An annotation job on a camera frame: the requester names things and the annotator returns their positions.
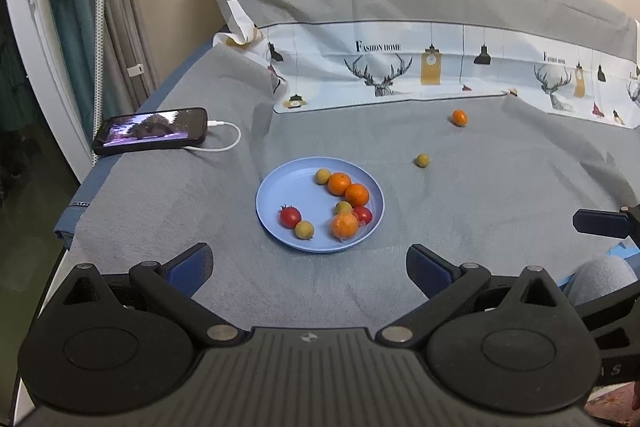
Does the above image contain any white door frame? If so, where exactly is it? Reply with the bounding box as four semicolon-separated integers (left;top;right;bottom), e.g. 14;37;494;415
0;0;96;182

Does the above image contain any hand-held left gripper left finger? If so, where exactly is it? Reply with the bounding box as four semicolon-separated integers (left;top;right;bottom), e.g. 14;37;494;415
50;243;252;349

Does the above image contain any grey curtain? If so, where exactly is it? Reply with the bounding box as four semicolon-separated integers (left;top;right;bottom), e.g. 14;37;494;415
97;0;161;118

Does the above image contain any white charging cable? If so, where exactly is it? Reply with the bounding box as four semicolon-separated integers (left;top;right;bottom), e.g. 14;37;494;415
184;121;242;154

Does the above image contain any white dotted pole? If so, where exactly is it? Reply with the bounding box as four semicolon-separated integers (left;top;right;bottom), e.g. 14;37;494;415
94;0;107;128

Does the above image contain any black smartphone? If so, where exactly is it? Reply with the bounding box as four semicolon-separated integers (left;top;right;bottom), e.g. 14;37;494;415
92;107;209;156

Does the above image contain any grey fleece blanket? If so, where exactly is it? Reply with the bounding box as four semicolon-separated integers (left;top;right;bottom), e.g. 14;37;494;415
67;44;640;338

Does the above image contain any grey deer-print bed cover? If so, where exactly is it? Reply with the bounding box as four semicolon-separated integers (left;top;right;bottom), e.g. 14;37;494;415
195;0;640;129

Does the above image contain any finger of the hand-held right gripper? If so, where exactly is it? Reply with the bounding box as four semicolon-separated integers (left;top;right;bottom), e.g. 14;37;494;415
572;205;640;241
575;289;640;350

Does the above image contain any large orange mandarin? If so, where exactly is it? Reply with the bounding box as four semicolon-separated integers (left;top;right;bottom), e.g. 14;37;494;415
330;213;360;242

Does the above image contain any teal curtain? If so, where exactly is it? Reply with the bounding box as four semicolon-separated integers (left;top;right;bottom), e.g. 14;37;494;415
40;0;108;142

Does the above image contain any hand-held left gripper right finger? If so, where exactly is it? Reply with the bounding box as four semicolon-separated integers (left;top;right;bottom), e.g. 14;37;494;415
375;244;577;349

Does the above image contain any person's grey trouser leg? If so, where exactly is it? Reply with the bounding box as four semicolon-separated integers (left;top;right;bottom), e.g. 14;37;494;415
562;256;638;308

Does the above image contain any blue round plate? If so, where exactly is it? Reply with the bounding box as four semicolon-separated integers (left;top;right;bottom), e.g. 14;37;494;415
255;157;386;254

